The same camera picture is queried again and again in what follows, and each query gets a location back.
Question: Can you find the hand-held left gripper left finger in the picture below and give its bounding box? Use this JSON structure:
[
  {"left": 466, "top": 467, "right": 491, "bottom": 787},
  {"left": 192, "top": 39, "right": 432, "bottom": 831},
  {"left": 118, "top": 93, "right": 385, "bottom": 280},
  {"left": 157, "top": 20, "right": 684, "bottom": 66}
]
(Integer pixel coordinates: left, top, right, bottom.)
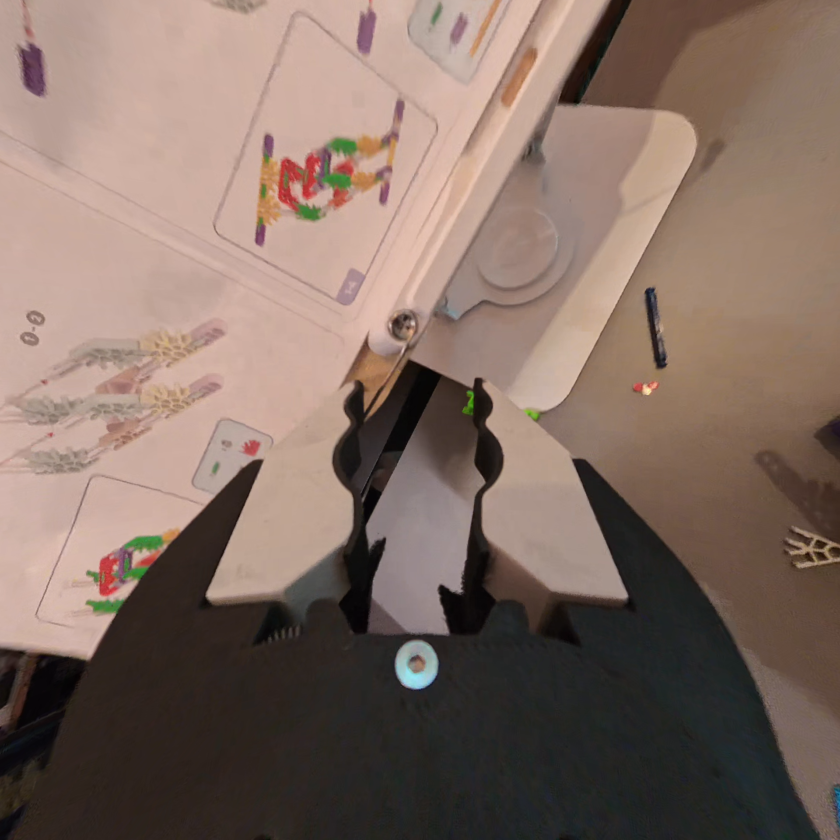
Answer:
[{"left": 205, "top": 381, "right": 371, "bottom": 634}]

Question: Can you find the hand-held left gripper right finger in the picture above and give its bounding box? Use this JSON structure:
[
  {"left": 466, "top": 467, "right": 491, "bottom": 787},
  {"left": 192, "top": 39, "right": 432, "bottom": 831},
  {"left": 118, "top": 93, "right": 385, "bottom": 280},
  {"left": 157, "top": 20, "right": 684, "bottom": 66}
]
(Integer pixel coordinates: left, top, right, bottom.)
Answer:
[{"left": 438, "top": 378, "right": 631, "bottom": 635}]

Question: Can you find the lime green double-ended connector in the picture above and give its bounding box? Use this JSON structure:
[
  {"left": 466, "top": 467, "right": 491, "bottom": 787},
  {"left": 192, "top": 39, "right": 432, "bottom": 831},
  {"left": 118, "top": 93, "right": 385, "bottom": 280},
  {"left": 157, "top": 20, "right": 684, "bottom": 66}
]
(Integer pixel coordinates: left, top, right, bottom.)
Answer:
[{"left": 461, "top": 389, "right": 542, "bottom": 422}]

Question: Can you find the blue rod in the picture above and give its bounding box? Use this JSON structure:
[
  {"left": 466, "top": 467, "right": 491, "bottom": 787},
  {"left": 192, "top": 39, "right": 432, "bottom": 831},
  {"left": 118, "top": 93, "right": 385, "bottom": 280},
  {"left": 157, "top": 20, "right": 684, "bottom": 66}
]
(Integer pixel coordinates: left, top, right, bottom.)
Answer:
[{"left": 644, "top": 287, "right": 669, "bottom": 370}]

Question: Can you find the instruction sheet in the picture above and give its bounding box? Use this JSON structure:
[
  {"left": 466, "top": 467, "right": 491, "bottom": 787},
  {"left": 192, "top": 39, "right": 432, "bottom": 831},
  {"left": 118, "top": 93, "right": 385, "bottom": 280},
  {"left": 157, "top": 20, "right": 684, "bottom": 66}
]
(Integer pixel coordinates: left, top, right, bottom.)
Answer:
[{"left": 0, "top": 0, "right": 546, "bottom": 660}]

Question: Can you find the light grey wedge connector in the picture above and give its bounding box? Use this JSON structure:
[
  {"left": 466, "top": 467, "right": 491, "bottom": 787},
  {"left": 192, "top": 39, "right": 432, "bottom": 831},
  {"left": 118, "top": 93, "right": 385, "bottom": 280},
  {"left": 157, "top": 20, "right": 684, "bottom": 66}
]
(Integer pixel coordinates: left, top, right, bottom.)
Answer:
[{"left": 783, "top": 525, "right": 840, "bottom": 571}]

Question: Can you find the white document stand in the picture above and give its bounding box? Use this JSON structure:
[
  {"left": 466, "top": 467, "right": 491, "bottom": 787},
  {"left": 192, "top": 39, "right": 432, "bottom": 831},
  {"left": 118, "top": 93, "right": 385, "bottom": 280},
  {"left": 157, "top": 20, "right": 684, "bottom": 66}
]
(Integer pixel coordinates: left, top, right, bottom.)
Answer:
[{"left": 338, "top": 0, "right": 698, "bottom": 421}]

